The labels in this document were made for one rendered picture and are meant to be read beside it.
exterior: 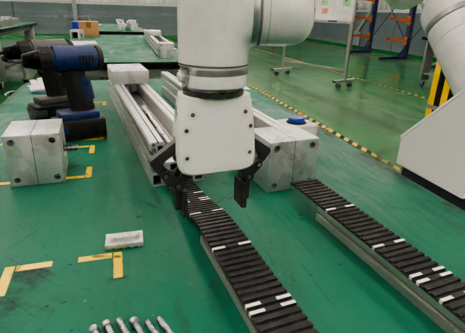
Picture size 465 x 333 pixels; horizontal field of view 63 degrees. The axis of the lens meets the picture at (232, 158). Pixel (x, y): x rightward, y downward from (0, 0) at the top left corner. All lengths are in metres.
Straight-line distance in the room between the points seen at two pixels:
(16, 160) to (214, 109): 0.42
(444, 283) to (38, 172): 0.65
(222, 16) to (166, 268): 0.31
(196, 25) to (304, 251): 0.32
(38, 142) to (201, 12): 0.42
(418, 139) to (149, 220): 0.56
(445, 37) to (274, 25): 0.53
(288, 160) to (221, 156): 0.23
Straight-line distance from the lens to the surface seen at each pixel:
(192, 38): 0.43
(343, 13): 6.32
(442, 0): 0.94
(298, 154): 0.69
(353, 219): 0.57
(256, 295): 0.41
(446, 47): 0.90
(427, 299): 0.49
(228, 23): 0.43
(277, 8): 0.44
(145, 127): 0.77
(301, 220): 0.62
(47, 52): 0.96
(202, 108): 0.45
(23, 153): 0.76
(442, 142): 0.82
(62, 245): 0.58
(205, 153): 0.46
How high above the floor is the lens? 1.08
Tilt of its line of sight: 21 degrees down
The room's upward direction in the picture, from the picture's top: 2 degrees clockwise
